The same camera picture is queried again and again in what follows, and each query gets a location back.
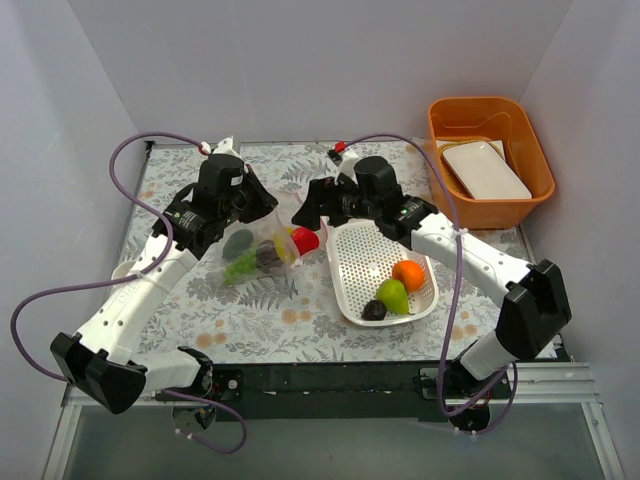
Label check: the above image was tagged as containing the white paper cup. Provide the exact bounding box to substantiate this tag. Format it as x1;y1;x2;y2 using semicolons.
111;260;136;280

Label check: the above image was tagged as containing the clear zip top bag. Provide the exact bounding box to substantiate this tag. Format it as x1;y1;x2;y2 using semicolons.
208;190;327;285

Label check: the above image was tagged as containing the floral patterned table mat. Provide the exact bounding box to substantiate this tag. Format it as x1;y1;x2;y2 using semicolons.
135;141;499;364

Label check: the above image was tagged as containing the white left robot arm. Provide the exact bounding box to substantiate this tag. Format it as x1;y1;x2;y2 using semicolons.
50;153;277;414

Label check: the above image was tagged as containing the orange fruit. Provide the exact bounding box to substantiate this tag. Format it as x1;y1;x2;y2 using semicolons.
392;260;425;293

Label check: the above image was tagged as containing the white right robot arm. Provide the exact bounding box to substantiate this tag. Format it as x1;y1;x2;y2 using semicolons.
292;156;571;398

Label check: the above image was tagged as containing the dark green avocado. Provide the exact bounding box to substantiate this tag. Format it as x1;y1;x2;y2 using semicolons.
222;229;254;261

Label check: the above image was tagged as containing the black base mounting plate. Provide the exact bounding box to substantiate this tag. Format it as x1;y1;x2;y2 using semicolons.
154;359;514;424

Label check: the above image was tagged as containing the white rectangular plate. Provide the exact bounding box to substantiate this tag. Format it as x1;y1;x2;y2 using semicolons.
437;140;532;200

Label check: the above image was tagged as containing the white perforated plastic basket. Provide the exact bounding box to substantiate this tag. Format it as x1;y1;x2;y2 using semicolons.
326;220;439;328

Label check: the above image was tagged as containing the yellow banana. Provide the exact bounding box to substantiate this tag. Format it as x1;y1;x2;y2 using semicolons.
273;227;297;264

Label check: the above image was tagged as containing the green grape bunch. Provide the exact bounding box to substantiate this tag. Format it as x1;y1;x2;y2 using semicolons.
223;248;257;285

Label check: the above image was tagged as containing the dark purple plum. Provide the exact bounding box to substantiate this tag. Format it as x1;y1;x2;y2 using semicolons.
361;300;388;321

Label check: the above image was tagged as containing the red tomato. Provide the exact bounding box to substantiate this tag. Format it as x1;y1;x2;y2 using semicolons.
290;227;320;256

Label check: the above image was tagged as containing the green pear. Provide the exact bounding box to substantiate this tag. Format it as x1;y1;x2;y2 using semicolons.
376;278;409;315

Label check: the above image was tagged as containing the dark red apple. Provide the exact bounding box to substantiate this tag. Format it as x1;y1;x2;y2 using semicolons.
255;240;283;274

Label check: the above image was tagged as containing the orange plastic tub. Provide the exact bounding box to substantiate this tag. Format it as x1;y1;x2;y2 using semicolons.
424;97;555;230

